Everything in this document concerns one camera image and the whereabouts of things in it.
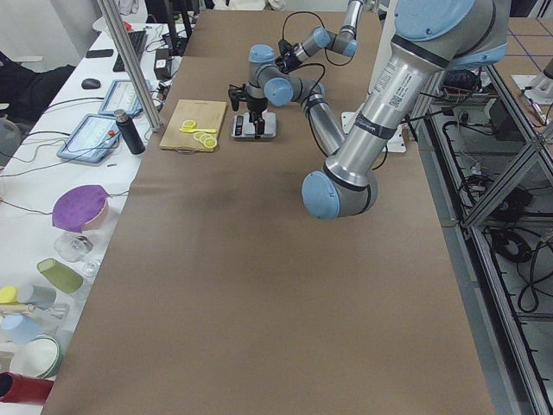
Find green plastic cup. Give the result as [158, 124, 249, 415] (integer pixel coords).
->
[36, 258, 84, 294]

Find black keyboard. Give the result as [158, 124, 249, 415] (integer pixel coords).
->
[111, 29, 149, 73]

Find yellow cup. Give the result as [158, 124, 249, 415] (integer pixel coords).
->
[0, 285, 19, 305]

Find wooden cutting board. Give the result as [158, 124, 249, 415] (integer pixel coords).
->
[159, 99, 227, 152]

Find grey cup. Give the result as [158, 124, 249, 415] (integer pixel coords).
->
[16, 284, 57, 309]

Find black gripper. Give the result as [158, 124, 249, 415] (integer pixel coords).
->
[245, 84, 267, 139]
[280, 51, 302, 72]

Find light blue cup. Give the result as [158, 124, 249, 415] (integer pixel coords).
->
[1, 314, 41, 345]

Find clear wine glass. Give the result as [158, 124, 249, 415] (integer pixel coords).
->
[54, 233, 101, 278]

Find red cylinder container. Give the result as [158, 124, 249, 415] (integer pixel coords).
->
[1, 372, 54, 405]

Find lemon slice middle row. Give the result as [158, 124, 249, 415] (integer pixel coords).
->
[199, 133, 213, 144]

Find lemon slice near knife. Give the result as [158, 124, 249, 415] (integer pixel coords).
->
[194, 131, 206, 141]

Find blue teach pendant near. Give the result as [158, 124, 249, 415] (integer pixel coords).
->
[57, 114, 120, 164]

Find lemon slice far end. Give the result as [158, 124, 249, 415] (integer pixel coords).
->
[203, 138, 218, 149]

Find aluminium frame post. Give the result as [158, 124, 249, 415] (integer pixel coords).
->
[97, 0, 162, 132]

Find purple cloth covered bowl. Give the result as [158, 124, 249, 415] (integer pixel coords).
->
[52, 184, 109, 233]

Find black thermos bottle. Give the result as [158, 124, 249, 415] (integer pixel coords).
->
[113, 109, 145, 155]

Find lemon slice pair top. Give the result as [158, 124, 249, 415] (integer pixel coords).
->
[181, 120, 196, 131]

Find silver digital kitchen scale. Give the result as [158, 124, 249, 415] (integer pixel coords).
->
[231, 112, 277, 141]

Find white green rim bowl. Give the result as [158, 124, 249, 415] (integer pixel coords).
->
[10, 336, 62, 379]

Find black smartphone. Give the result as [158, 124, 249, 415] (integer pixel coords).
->
[86, 48, 114, 59]

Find blue teach pendant far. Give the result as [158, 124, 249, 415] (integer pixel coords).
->
[98, 80, 142, 117]

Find blue teach pendant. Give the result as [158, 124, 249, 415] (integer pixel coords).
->
[57, 114, 120, 164]
[98, 80, 142, 117]

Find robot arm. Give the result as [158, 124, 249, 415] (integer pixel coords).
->
[241, 1, 511, 220]
[276, 1, 366, 73]

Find black computer mouse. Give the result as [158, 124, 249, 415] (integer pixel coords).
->
[81, 78, 102, 90]

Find yellow plastic knife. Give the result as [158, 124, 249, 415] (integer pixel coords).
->
[179, 127, 217, 134]

